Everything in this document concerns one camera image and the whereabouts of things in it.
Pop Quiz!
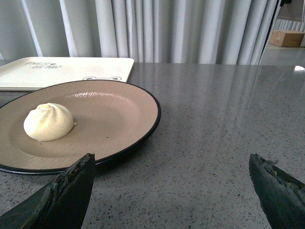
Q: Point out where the grey pleated curtain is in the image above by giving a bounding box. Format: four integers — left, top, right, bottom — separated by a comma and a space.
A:
0, 0, 279, 65

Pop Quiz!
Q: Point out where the beige plate with black rim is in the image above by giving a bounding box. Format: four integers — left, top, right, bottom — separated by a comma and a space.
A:
0, 80, 161, 175

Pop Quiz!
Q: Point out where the white bear print tray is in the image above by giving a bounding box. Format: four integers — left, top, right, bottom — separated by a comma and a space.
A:
0, 57, 134, 91

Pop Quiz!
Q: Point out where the white steamed bun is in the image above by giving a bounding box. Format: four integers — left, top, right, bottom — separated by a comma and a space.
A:
23, 103, 74, 141

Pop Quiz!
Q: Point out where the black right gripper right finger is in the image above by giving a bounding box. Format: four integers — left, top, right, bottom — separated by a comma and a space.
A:
249, 154, 305, 229

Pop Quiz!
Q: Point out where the brown cardboard box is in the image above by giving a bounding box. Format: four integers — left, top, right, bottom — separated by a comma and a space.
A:
269, 30, 305, 47

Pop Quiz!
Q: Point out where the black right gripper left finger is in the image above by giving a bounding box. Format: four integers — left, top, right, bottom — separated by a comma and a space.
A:
0, 154, 95, 229

